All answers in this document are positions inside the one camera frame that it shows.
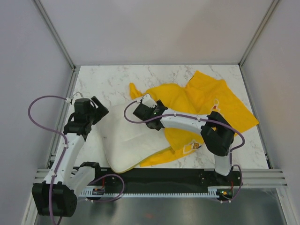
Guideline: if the white pillow yellow piping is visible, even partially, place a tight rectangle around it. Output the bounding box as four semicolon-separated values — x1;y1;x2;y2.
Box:
87;103;170;173

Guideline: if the yellow pillowcase with logo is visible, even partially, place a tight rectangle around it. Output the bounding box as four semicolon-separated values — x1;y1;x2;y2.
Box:
140;71;266;169

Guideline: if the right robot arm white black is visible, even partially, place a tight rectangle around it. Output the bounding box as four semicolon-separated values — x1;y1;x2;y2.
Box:
133;100;236;185

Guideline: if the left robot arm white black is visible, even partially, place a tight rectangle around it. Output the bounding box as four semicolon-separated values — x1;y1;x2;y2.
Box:
32;96;109;218

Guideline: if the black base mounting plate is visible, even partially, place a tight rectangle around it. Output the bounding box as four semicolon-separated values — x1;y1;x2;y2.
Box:
91;168;241;193

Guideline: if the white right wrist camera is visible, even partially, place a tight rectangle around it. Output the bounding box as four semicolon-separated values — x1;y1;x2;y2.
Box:
140;94;157;108

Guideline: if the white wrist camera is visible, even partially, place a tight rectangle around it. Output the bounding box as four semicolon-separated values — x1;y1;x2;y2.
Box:
65;91;84;104
140;94;157;108

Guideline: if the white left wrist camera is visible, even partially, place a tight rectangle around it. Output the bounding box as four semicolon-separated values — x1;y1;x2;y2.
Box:
65;91;84;104

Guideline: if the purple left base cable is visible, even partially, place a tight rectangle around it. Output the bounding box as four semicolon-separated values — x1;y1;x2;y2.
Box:
86;173;127;204

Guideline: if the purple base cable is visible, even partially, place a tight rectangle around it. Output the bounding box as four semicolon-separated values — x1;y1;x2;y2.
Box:
86;173;127;204
217;164;243;204

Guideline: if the left aluminium corner post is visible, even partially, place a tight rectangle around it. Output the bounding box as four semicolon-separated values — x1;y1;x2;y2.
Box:
33;0;76;72

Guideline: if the aluminium corner post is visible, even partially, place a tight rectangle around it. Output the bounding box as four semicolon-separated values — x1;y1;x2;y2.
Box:
238;0;281;68
33;0;76;72

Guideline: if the white slotted cable duct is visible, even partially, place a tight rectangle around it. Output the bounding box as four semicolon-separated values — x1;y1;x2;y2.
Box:
79;186;232;198

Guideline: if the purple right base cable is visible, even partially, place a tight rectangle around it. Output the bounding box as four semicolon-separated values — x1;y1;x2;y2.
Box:
217;164;243;204

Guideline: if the aluminium front frame rail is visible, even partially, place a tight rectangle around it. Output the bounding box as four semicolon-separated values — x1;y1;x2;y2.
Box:
32;168;288;188

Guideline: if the right aluminium corner post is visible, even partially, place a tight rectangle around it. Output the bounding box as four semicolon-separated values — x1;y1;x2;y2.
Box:
238;0;281;68

